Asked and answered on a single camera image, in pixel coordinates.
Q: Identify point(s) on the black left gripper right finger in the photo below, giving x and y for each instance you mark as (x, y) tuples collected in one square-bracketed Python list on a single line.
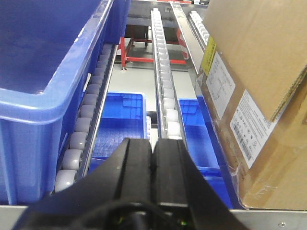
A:
[(180, 188)]

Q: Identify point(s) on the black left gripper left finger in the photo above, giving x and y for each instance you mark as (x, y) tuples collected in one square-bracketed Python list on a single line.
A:
[(104, 184)]

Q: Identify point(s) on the brown cardboard box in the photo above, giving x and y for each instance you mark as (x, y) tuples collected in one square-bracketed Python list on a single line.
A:
[(256, 92)]

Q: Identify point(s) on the left white roller track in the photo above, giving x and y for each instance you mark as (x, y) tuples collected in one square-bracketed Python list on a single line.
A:
[(75, 155)]

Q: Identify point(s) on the white roller track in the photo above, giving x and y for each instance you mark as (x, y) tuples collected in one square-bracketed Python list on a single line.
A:
[(198, 28), (75, 155), (169, 118)]

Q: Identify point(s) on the lower right blue bin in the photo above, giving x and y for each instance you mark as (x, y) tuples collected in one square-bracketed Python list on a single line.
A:
[(205, 150)]

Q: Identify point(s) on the middle white roller track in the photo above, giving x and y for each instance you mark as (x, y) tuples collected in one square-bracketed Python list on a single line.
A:
[(169, 118)]

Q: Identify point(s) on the lower left blue bin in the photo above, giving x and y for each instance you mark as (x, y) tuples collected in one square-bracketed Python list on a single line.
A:
[(124, 116)]

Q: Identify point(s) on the large blue plastic bin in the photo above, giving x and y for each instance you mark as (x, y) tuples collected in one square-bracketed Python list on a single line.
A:
[(47, 50)]

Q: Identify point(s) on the right white roller track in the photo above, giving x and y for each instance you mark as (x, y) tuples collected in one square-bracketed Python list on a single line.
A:
[(198, 28)]

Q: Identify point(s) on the red metal frame stand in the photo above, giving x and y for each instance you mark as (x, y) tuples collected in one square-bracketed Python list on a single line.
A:
[(135, 46)]

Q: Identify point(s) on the metal shelf divider rail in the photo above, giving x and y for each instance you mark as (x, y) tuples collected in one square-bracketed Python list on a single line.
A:
[(193, 45)]

